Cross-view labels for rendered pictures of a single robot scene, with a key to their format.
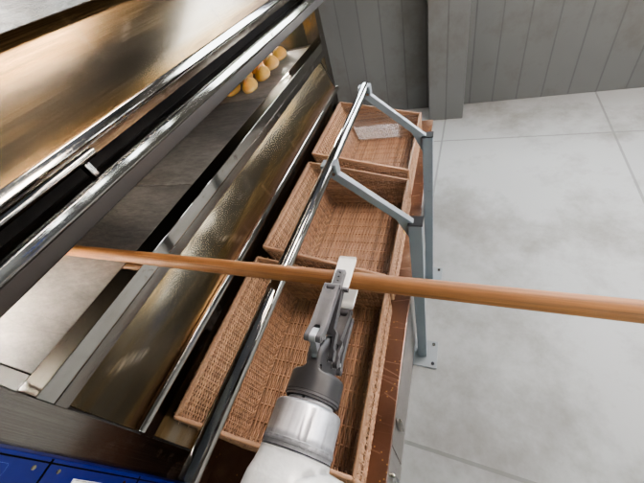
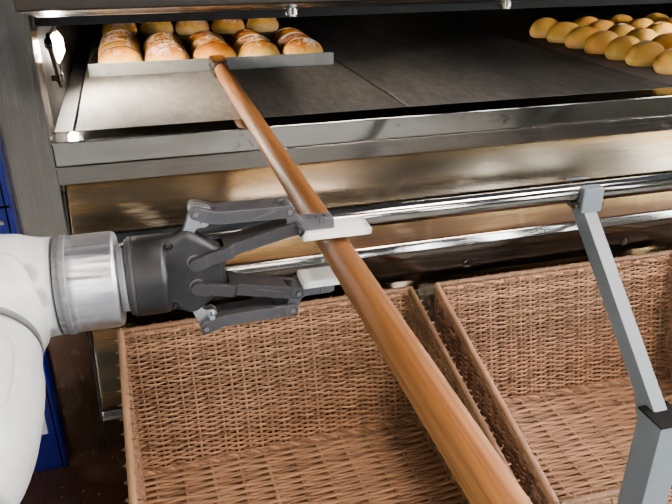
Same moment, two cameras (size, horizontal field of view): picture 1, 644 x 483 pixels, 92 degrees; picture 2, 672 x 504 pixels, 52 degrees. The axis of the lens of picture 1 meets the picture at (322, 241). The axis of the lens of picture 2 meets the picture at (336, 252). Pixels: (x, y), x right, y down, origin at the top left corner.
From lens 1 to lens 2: 0.47 m
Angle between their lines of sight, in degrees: 38
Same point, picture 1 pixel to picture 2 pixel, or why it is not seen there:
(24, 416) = (32, 148)
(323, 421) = (98, 267)
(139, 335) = (177, 203)
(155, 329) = not seen: hidden behind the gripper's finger
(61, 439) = (31, 206)
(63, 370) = (89, 146)
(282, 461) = (34, 243)
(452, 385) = not seen: outside the picture
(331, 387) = (147, 266)
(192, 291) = not seen: hidden behind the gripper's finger
